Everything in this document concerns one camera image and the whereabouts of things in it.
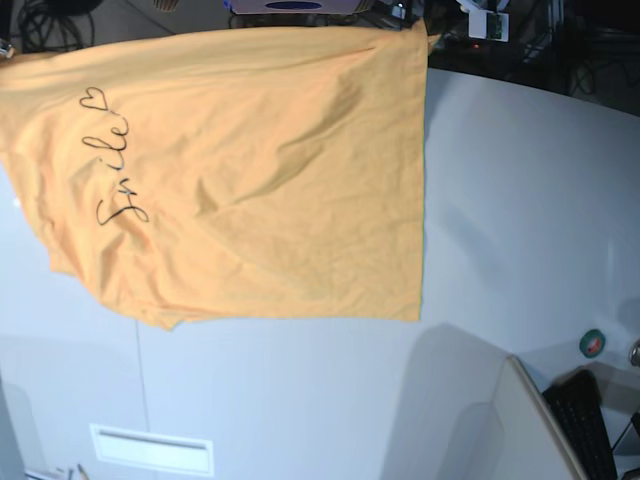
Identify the beige board panel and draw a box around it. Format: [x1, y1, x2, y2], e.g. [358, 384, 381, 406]
[494, 356, 587, 479]

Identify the silver metal knob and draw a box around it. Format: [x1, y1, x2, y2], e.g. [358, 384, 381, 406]
[629, 340, 640, 367]

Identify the white rectangular tray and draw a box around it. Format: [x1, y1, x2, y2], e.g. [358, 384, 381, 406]
[89, 424, 215, 478]

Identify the black keyboard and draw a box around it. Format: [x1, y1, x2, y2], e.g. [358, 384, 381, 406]
[543, 369, 617, 480]

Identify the pencil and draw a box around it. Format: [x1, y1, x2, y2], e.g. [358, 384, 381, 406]
[76, 464, 90, 480]

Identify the green tape roll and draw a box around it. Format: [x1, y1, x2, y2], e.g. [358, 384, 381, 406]
[579, 329, 606, 359]

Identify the orange yellow t-shirt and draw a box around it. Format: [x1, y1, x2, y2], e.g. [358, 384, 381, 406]
[1, 21, 430, 329]

